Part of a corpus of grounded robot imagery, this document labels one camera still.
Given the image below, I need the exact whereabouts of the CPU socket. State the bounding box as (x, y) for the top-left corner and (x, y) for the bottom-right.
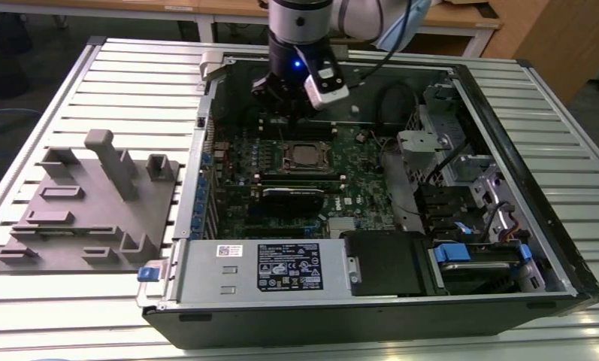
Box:
(281, 141), (333, 173)

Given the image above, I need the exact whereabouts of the perforated metal drive cage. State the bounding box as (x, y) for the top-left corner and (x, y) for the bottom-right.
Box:
(416, 85), (505, 189)

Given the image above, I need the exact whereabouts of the green motherboard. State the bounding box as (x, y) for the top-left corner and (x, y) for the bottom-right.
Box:
(212, 123), (400, 241)

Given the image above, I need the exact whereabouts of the black graphics card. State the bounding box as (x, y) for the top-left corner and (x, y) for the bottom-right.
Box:
(257, 187), (328, 221)

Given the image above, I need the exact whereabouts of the dark office chair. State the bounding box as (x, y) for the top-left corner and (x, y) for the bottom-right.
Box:
(0, 11), (35, 101)

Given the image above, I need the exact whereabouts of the grey parts rack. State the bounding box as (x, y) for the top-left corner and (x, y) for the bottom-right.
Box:
(0, 129), (184, 272)

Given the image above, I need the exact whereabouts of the wooden cabinet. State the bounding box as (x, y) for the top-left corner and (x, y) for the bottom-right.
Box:
(485, 0), (599, 105)

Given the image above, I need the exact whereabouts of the silver power supply unit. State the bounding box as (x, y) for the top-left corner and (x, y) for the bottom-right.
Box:
(161, 238), (352, 304)

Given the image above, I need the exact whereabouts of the silver hard disk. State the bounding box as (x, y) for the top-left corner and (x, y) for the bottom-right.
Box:
(437, 260), (514, 296)

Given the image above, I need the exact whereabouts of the black PC case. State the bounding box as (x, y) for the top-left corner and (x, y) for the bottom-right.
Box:
(137, 50), (599, 350)

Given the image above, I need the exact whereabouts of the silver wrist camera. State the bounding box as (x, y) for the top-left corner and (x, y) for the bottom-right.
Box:
(302, 66), (353, 113)

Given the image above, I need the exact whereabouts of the grey case handle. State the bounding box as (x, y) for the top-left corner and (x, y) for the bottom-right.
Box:
(197, 50), (229, 82)

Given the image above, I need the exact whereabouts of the silver metal bracket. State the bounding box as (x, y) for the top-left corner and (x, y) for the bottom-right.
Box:
(397, 129), (454, 153)

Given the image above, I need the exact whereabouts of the wooden desk white frame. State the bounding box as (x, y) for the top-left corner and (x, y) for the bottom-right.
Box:
(198, 0), (505, 57)
(0, 0), (216, 42)

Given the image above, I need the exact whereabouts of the coloured wire bundle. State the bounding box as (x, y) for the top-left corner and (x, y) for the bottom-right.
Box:
(497, 224), (529, 244)

